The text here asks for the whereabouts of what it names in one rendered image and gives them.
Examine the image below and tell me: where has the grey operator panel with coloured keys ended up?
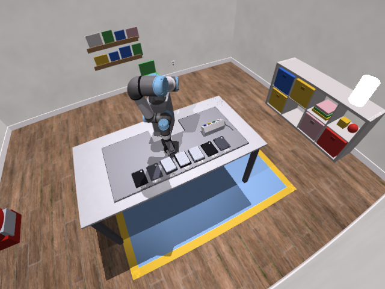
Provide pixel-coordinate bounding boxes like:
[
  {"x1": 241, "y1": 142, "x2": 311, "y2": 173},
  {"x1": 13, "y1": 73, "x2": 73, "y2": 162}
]
[{"x1": 201, "y1": 119, "x2": 226, "y2": 135}]

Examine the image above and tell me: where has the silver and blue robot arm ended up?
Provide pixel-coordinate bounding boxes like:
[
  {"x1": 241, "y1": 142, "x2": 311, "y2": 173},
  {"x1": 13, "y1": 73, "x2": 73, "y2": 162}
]
[{"x1": 127, "y1": 73, "x2": 179, "y2": 140}]

